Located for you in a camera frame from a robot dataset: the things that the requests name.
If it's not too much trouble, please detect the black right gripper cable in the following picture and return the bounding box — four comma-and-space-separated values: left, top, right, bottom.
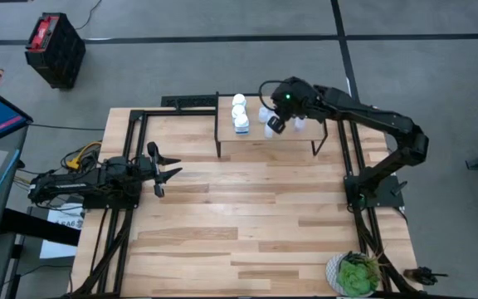
258, 79, 284, 109

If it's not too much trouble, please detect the green succulent in white pot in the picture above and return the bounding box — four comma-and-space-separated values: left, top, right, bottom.
324, 250, 385, 298

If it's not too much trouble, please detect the yellow cable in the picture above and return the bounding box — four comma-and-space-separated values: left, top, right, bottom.
65, 140, 103, 170

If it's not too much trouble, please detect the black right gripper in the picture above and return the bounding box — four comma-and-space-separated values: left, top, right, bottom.
271, 76, 321, 121

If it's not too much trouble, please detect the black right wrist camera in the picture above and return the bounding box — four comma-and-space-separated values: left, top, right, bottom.
267, 115, 286, 135

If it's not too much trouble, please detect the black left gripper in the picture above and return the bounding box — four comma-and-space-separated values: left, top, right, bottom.
139, 141, 183, 199

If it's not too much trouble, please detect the black aluminium table frame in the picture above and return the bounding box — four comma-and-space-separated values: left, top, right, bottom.
71, 91, 425, 299

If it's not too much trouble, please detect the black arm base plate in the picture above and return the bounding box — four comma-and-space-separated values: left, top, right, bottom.
81, 182, 144, 210
344, 174, 406, 209

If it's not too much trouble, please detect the black power strip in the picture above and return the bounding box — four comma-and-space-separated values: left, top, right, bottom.
160, 93, 219, 109

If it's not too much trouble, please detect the black and red tool case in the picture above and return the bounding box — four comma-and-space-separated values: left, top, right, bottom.
24, 12, 87, 90

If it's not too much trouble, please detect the white paper sheet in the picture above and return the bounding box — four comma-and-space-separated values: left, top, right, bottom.
38, 203, 85, 259

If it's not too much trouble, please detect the black cart crossbar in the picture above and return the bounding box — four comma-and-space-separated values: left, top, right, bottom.
0, 207, 81, 247

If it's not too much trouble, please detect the white cup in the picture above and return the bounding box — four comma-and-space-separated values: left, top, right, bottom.
234, 113, 251, 135

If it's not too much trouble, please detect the wooden shelf with black frame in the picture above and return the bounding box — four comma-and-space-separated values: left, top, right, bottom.
213, 91, 329, 158

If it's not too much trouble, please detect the small black object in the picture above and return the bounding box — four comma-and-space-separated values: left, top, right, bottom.
402, 266, 450, 287

